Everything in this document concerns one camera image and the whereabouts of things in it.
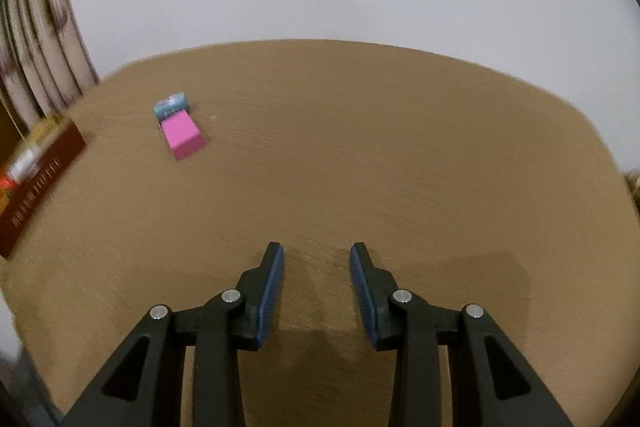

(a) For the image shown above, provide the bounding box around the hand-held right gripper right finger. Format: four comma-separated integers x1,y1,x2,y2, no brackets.
349,242,576,427

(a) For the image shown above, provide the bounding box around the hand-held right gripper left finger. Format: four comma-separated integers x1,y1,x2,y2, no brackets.
59,242,285,427

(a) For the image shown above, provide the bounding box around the dark red gold tin box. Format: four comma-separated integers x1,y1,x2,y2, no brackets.
0,116,87,259

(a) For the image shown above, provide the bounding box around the pink box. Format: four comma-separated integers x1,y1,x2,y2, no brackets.
158,111,207,162

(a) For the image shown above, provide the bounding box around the small blue oval tin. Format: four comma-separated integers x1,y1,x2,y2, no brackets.
153,91,192,120

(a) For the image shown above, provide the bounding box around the patterned beige curtain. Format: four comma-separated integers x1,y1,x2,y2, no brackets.
0,0,102,145

